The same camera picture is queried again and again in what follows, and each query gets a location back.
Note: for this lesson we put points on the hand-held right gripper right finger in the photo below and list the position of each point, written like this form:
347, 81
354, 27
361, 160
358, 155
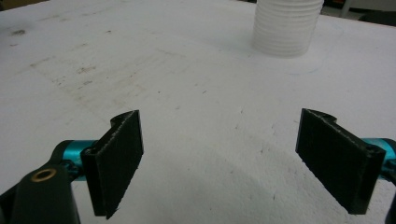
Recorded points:
339, 165

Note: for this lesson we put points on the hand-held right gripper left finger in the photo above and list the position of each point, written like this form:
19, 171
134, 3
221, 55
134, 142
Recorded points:
115, 168

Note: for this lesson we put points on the stack of white plastic cups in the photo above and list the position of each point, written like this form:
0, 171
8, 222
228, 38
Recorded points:
286, 28

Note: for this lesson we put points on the white foam board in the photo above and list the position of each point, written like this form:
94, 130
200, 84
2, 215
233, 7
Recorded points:
202, 93

